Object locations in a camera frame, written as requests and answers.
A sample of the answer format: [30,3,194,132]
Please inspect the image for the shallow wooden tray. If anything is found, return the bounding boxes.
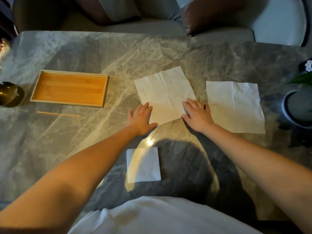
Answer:
[30,70,110,108]

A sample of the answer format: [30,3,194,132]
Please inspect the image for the person's right hand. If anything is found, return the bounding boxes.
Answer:
[181,98,215,134]

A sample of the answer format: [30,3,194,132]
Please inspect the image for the grey ribbed plant pot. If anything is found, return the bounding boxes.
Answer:
[281,85,312,130]

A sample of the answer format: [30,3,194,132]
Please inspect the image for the small folded white napkin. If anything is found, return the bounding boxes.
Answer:
[126,147,161,184]

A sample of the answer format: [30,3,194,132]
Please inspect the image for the dark brown cushion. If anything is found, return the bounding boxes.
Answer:
[73,0,114,26]

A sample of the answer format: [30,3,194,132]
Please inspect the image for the person's left hand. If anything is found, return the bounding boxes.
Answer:
[126,102,159,137]

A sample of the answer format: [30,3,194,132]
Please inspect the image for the white upholstered chair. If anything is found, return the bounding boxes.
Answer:
[195,0,308,47]

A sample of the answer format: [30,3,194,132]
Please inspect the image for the dark pot with white flower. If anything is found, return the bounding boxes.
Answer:
[298,58,312,74]

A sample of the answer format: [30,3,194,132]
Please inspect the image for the person's left forearm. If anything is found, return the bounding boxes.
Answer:
[0,125,145,234]

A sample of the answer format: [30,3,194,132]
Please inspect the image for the green plant leaf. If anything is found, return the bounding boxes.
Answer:
[286,71,312,86]

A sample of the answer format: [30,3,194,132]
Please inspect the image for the person's white shirt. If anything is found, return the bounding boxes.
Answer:
[68,196,265,234]

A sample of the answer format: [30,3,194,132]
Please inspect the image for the beige upholstered chair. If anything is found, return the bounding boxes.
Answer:
[13,0,187,37]

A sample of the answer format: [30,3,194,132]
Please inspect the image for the brown leather cushion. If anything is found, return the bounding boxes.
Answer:
[181,0,247,36]

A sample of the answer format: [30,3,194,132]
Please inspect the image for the brass vase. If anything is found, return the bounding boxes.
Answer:
[0,81,25,108]

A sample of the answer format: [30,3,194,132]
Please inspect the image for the person's right forearm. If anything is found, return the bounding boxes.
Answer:
[202,123,312,234]

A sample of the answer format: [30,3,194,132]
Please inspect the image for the grey cushion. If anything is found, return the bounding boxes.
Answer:
[97,0,142,24]

